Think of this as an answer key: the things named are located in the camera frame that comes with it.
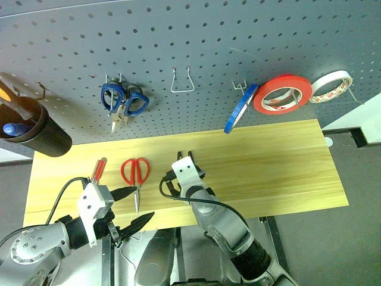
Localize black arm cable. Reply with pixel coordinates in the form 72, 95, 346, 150
159, 175, 248, 229
0, 176, 90, 248

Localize blue handled scissors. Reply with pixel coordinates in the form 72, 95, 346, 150
100, 80, 151, 134

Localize metal scissors hook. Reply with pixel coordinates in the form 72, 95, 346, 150
105, 72, 124, 113

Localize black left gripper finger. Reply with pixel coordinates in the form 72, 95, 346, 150
111, 185, 141, 203
120, 211, 155, 241

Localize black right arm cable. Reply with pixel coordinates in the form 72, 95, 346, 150
159, 175, 248, 229

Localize orange black screwdriver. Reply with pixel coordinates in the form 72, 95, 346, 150
0, 79, 39, 122

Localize blue pen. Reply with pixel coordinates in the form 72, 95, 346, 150
2, 122, 32, 138

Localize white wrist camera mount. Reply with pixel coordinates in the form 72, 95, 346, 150
76, 181, 116, 248
171, 157, 201, 193

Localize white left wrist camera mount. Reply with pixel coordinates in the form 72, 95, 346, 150
76, 181, 116, 248

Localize red handled scissors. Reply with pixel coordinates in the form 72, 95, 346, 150
120, 157, 151, 215

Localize metal wire pliers holder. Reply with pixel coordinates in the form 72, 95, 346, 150
170, 66, 196, 94

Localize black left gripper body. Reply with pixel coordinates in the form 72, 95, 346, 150
93, 184, 126, 249

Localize blue tape roll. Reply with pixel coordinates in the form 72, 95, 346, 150
223, 83, 260, 135

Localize dark cup hook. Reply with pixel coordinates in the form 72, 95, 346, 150
37, 82, 50, 101

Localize white tape roll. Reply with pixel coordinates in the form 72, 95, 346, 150
308, 70, 354, 104

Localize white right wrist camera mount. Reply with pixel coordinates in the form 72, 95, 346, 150
171, 157, 201, 193

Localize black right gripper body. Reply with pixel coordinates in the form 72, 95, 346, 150
164, 162, 207, 195

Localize red tape roll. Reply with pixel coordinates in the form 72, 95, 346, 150
252, 73, 313, 116

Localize dark grey rounded shape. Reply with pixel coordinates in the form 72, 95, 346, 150
134, 228, 180, 286

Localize black cup holder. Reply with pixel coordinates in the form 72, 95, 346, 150
0, 95, 73, 158

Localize thin white wire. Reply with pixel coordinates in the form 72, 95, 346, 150
117, 231, 144, 271

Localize grey pegboard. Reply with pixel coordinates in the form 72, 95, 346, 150
0, 0, 381, 159

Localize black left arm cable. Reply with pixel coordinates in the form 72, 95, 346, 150
0, 176, 90, 248

